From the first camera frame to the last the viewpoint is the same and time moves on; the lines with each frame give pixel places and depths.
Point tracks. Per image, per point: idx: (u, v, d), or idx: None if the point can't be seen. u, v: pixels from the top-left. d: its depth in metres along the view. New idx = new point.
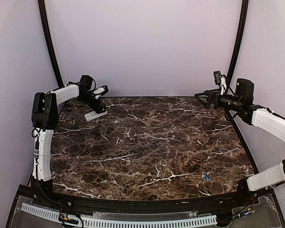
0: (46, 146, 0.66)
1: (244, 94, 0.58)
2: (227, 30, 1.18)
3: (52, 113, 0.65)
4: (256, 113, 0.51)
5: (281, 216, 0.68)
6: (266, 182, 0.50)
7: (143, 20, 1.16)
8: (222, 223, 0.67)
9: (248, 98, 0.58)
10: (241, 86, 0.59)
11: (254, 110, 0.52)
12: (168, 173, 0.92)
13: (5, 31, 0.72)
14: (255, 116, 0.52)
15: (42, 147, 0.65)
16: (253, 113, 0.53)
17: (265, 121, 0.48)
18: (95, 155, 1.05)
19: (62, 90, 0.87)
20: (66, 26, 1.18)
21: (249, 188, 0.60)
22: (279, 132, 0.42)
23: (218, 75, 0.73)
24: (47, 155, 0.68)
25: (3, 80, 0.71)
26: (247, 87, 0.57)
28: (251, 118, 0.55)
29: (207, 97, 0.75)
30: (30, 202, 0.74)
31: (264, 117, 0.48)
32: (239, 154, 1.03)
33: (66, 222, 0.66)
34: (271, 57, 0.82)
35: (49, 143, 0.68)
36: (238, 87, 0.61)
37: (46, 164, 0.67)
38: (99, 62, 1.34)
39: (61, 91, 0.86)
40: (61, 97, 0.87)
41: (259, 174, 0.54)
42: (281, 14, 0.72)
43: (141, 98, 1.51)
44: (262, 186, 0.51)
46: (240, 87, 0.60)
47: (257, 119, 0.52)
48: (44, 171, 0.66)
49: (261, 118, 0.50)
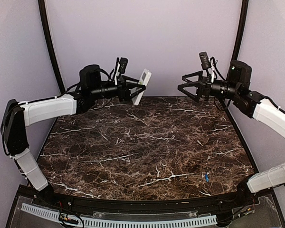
0: (28, 164, 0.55)
1: (242, 81, 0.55)
2: (227, 30, 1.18)
3: (17, 136, 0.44)
4: (259, 107, 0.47)
5: (281, 216, 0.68)
6: (269, 183, 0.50)
7: (143, 21, 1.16)
8: (221, 223, 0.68)
9: (246, 84, 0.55)
10: (237, 70, 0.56)
11: (258, 104, 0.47)
12: (168, 173, 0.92)
13: (4, 31, 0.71)
14: (259, 109, 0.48)
15: (23, 166, 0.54)
16: (256, 107, 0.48)
17: (273, 120, 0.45)
18: (95, 155, 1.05)
19: (46, 103, 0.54)
20: (66, 27, 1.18)
21: (251, 191, 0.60)
22: None
23: (206, 60, 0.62)
24: (33, 171, 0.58)
25: (3, 81, 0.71)
26: (245, 71, 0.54)
28: (252, 111, 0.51)
29: (197, 87, 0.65)
30: (30, 202, 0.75)
31: (272, 114, 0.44)
32: (239, 154, 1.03)
33: (66, 222, 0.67)
34: (271, 58, 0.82)
35: (31, 161, 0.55)
36: (233, 71, 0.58)
37: (35, 177, 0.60)
38: (99, 62, 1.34)
39: (44, 103, 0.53)
40: (42, 112, 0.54)
41: (260, 177, 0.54)
42: (281, 15, 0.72)
43: (142, 98, 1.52)
44: (266, 186, 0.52)
46: (235, 71, 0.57)
47: (260, 113, 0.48)
48: (42, 178, 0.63)
49: (267, 115, 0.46)
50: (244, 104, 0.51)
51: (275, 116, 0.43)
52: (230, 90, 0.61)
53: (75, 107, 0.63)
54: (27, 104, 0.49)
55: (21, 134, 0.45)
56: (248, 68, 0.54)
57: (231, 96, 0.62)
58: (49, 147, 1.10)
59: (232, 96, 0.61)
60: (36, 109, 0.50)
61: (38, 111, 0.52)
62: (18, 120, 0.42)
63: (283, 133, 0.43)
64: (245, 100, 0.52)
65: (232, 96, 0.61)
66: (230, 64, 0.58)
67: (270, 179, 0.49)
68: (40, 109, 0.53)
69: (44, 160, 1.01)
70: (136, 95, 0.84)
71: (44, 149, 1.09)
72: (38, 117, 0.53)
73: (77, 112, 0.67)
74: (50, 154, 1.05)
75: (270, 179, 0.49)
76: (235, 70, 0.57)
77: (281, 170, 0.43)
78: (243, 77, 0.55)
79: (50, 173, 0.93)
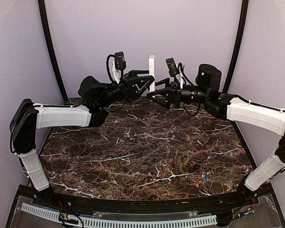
0: (33, 165, 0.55)
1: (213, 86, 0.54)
2: (227, 30, 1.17)
3: (26, 136, 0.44)
4: (230, 107, 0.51)
5: (281, 216, 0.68)
6: (266, 177, 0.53)
7: (143, 21, 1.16)
8: (221, 223, 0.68)
9: (216, 89, 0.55)
10: (207, 76, 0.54)
11: (229, 105, 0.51)
12: (168, 173, 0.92)
13: (4, 31, 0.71)
14: (231, 109, 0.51)
15: (28, 166, 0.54)
16: (228, 108, 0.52)
17: (246, 115, 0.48)
18: (95, 155, 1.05)
19: (60, 110, 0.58)
20: (66, 26, 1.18)
21: (251, 190, 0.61)
22: (265, 123, 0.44)
23: (174, 66, 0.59)
24: (36, 171, 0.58)
25: (4, 81, 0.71)
26: (214, 77, 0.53)
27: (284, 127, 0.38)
28: (225, 114, 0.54)
29: (168, 95, 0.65)
30: (30, 202, 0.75)
31: (244, 110, 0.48)
32: (239, 154, 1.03)
33: (66, 221, 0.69)
34: (271, 58, 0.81)
35: (34, 162, 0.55)
36: (203, 76, 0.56)
37: (38, 178, 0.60)
38: (99, 62, 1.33)
39: (58, 110, 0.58)
40: (55, 118, 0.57)
41: (255, 175, 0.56)
42: (281, 15, 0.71)
43: (141, 98, 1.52)
44: (265, 180, 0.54)
46: (205, 76, 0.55)
47: (232, 113, 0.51)
48: (43, 179, 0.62)
49: (239, 112, 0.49)
50: (215, 109, 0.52)
51: (248, 111, 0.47)
52: (200, 95, 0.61)
53: (88, 119, 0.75)
54: (42, 107, 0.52)
55: (30, 135, 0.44)
56: (217, 73, 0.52)
57: (200, 100, 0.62)
58: (49, 147, 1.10)
59: (201, 100, 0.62)
60: (50, 113, 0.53)
61: (52, 116, 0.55)
62: (30, 120, 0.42)
63: (261, 124, 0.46)
64: (216, 105, 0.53)
65: (203, 99, 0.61)
66: (200, 70, 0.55)
67: (266, 173, 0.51)
68: (54, 115, 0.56)
69: (44, 160, 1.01)
70: (145, 90, 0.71)
71: (44, 149, 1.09)
72: (50, 122, 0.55)
73: (89, 124, 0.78)
74: (50, 154, 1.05)
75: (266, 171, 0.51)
76: (205, 76, 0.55)
77: (272, 160, 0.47)
78: (213, 82, 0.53)
79: (50, 173, 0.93)
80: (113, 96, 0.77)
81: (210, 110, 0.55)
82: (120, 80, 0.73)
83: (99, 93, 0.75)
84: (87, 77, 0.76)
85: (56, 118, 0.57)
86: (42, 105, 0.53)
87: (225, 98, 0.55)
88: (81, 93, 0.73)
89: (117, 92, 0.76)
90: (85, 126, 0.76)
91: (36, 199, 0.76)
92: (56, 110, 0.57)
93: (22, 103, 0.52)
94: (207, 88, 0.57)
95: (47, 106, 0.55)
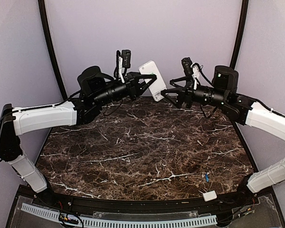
0: (25, 169, 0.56)
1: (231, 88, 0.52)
2: (227, 30, 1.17)
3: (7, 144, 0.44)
4: (251, 113, 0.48)
5: (281, 216, 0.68)
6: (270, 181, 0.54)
7: (143, 20, 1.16)
8: (221, 223, 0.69)
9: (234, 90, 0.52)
10: (223, 77, 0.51)
11: (250, 110, 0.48)
12: (168, 173, 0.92)
13: (4, 31, 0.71)
14: (251, 115, 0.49)
15: (21, 169, 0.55)
16: (249, 113, 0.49)
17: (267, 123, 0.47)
18: (95, 155, 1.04)
19: (37, 111, 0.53)
20: (66, 26, 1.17)
21: (252, 191, 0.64)
22: (283, 134, 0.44)
23: (188, 66, 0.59)
24: (30, 175, 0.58)
25: (3, 80, 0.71)
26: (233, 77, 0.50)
27: None
28: (244, 118, 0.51)
29: (178, 94, 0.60)
30: (30, 202, 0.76)
31: (265, 118, 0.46)
32: (239, 154, 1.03)
33: (66, 222, 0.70)
34: (271, 59, 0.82)
35: (27, 167, 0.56)
36: (219, 78, 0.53)
37: (36, 179, 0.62)
38: (99, 61, 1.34)
39: (35, 112, 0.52)
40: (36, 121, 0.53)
41: (260, 178, 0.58)
42: (281, 16, 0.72)
43: (141, 98, 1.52)
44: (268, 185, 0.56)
46: (222, 78, 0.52)
47: (252, 119, 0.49)
48: (41, 181, 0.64)
49: (260, 119, 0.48)
50: (236, 111, 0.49)
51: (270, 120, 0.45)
52: (214, 97, 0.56)
53: (74, 117, 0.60)
54: (20, 112, 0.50)
55: (12, 144, 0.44)
56: (235, 73, 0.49)
57: (214, 103, 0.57)
58: (49, 147, 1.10)
59: (216, 103, 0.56)
60: (27, 118, 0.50)
61: (31, 119, 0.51)
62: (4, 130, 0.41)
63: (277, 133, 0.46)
64: (236, 108, 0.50)
65: (216, 103, 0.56)
66: (216, 71, 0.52)
67: (271, 178, 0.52)
68: (33, 118, 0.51)
69: (44, 160, 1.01)
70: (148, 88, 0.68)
71: (44, 149, 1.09)
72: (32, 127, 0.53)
73: (77, 122, 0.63)
74: (50, 154, 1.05)
75: (270, 177, 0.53)
76: (222, 77, 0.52)
77: (281, 169, 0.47)
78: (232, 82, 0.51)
79: (50, 173, 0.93)
80: (115, 94, 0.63)
81: (230, 114, 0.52)
82: (128, 78, 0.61)
83: (99, 88, 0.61)
84: (96, 65, 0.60)
85: (39, 121, 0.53)
86: (19, 110, 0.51)
87: (245, 100, 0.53)
88: (79, 80, 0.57)
89: (119, 90, 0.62)
90: (73, 124, 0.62)
91: (36, 199, 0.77)
92: (33, 112, 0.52)
93: (4, 109, 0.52)
94: (224, 90, 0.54)
95: (25, 109, 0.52)
